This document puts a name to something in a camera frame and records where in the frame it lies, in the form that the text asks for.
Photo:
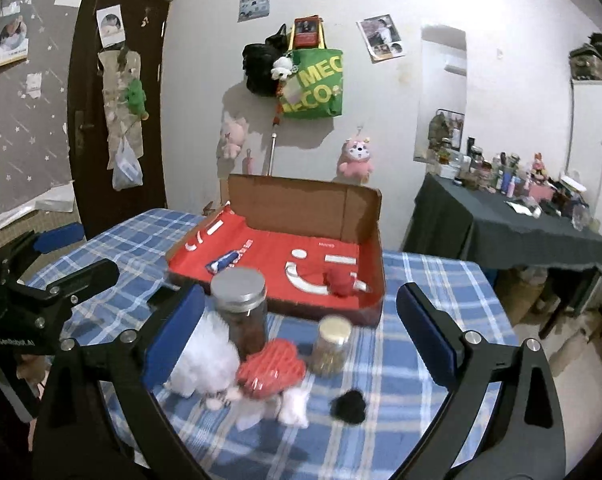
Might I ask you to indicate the blue and white tube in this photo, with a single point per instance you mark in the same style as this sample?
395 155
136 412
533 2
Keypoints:
224 261

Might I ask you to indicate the metal rod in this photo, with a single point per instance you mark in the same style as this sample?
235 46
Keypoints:
271 155

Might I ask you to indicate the small glass jar gold lid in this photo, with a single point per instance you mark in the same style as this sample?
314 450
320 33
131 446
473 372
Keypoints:
332 347

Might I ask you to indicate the cluster of cosmetic bottles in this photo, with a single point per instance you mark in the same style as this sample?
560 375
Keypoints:
501 170

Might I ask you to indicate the clear plastic bag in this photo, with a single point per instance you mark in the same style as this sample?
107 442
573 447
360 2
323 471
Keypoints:
127 167

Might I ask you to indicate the dark bag on cabinet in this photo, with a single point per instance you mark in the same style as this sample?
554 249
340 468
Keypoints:
593 60

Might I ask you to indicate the white mesh bath pouf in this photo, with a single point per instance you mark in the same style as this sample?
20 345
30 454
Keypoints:
201 355

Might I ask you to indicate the pink hamster plush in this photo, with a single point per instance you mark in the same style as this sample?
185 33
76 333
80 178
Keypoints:
356 157

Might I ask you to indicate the small panda plush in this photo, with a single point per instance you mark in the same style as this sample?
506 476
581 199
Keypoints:
282 67

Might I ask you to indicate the wall mirror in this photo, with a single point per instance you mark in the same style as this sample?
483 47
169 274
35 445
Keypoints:
441 80

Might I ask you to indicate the small white fluffy pompom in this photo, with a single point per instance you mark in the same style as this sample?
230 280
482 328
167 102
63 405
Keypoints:
293 407

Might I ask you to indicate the green tote bag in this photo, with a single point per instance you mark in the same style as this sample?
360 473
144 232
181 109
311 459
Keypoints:
316 87

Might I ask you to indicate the blue wall poster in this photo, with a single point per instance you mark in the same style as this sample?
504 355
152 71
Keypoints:
254 2

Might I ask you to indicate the red crochet piece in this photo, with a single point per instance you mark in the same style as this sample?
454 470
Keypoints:
271 367

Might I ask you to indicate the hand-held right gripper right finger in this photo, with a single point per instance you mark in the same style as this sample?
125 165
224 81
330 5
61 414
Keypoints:
425 332

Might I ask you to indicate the side table with dark cloth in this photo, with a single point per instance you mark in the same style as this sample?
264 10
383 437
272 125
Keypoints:
481 230

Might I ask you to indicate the dark brown door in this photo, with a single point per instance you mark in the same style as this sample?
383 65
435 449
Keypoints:
88 170

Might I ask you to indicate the cardboard box with red lining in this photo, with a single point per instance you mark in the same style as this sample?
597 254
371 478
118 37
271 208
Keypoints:
291 210

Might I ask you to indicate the green plush toy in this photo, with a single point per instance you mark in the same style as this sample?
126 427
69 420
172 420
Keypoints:
136 96

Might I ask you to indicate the photo wall poster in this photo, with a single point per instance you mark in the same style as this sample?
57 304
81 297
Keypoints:
381 37

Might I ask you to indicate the red bunny plush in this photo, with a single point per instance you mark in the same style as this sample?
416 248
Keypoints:
338 281

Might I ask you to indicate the blue plaid tablecloth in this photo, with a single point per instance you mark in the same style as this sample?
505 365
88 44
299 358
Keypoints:
381 410

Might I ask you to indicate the pink pig plush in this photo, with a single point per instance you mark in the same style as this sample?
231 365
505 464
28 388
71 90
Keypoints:
233 135

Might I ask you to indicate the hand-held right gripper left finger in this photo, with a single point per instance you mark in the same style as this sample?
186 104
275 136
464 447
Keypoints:
173 340

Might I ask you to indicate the black scrunchie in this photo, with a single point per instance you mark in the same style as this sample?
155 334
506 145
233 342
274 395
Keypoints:
348 406

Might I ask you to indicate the red flat packet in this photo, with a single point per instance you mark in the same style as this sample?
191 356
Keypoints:
307 32

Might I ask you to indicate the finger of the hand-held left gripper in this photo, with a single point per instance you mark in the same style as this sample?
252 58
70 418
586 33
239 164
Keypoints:
88 275
58 238

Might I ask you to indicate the white cabinet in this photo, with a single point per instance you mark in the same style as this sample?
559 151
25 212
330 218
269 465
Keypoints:
588 130

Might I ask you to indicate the black bag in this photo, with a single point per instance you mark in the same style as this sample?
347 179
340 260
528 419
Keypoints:
258 67

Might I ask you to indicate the beige hanging door organizer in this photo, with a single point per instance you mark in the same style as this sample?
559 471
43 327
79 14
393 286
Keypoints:
112 95

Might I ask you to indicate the round picture sheet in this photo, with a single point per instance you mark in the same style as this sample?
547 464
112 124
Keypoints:
109 24

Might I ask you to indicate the wall calendar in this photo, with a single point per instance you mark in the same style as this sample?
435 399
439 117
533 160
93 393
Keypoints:
12 37

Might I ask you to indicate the large glass jar silver lid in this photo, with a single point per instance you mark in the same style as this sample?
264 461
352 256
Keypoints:
241 315

